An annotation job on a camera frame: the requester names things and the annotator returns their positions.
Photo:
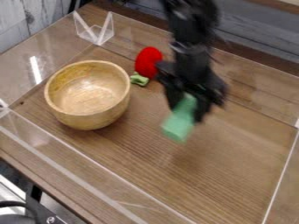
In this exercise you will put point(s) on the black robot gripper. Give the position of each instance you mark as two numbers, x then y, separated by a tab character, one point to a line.
189	75

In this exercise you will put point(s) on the green rectangular block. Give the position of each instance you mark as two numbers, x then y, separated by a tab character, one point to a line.
180	123

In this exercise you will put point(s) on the brown wooden bowl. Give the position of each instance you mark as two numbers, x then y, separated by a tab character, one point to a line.
88	94

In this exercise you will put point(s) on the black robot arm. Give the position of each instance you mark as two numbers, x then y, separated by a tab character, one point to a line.
193	20

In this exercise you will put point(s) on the red plush strawberry toy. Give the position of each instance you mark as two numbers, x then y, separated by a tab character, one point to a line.
146	68

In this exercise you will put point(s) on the black table leg bracket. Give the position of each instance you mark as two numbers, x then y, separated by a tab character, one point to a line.
44	215

